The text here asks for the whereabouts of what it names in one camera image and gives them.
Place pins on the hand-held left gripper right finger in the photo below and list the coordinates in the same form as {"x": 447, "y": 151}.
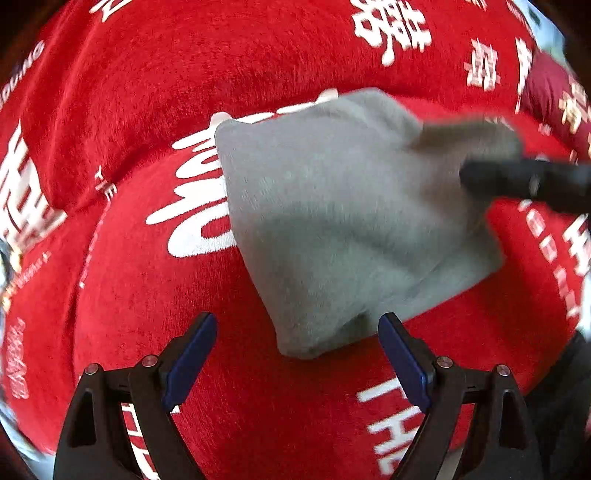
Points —
{"x": 406, "y": 360}

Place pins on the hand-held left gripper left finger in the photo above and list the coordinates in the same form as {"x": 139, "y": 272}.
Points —
{"x": 191, "y": 360}

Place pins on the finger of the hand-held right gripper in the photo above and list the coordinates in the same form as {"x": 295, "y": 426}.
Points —
{"x": 508, "y": 177}

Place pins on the grey knit garment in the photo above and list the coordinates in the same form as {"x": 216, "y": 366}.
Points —
{"x": 323, "y": 207}

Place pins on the dark red printed pillow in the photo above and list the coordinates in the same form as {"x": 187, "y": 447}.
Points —
{"x": 549, "y": 87}

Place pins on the dark cloth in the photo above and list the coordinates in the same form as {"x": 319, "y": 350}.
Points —
{"x": 563, "y": 406}

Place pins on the red printed blanket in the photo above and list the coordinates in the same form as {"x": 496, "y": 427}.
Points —
{"x": 161, "y": 115}

